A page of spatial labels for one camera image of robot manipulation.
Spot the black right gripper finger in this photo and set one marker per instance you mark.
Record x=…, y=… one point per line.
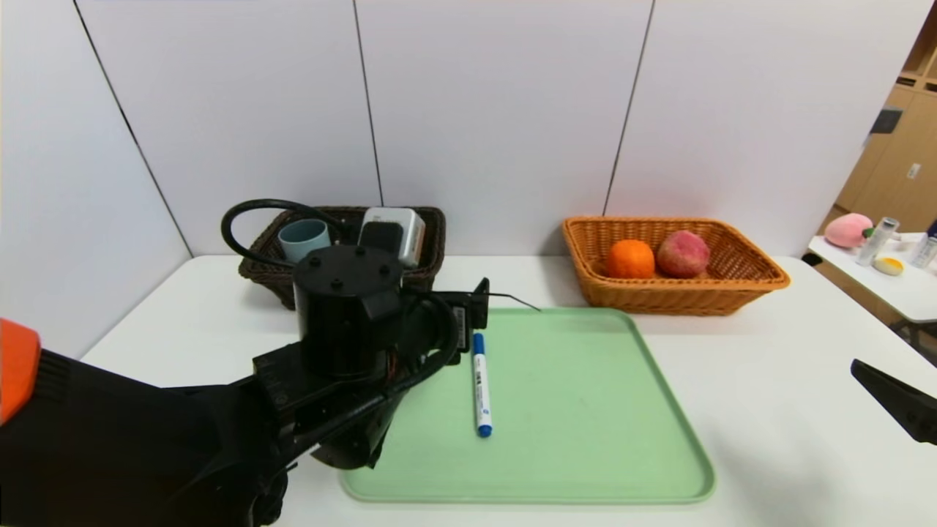
x=904, y=406

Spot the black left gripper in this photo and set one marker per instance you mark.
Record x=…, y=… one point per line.
x=466, y=319

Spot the white marker with blue cap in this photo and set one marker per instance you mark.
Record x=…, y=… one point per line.
x=481, y=388

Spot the orange fruit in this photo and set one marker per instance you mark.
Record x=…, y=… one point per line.
x=631, y=260

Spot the light blue plastic cup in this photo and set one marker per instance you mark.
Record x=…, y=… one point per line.
x=304, y=238

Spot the red pink peach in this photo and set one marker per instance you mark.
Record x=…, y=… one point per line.
x=683, y=255

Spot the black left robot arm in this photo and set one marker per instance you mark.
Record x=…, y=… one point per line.
x=183, y=424

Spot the dark brown wicker basket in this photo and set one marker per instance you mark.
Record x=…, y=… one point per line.
x=432, y=249

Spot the orange wicker basket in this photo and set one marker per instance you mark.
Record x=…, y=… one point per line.
x=659, y=296

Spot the white side table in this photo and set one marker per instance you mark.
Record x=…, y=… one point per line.
x=878, y=289

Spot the small yellow round item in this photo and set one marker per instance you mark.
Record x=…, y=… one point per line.
x=889, y=266

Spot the clear bottle with blue cap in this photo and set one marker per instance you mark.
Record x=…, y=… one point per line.
x=926, y=252

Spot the light green plastic tray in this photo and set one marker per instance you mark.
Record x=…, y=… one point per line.
x=571, y=439

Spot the clear plastic bottle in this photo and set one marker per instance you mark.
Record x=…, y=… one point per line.
x=875, y=245

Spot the pink plush toy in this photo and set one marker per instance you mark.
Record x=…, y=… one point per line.
x=848, y=230

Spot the light wooden cabinet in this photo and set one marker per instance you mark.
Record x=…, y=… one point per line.
x=893, y=183

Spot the grey plate on cabinet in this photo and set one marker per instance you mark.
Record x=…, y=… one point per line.
x=886, y=121

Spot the dark metal table frame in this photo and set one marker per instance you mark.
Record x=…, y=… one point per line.
x=924, y=340

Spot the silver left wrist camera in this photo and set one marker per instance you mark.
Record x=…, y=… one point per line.
x=399, y=230

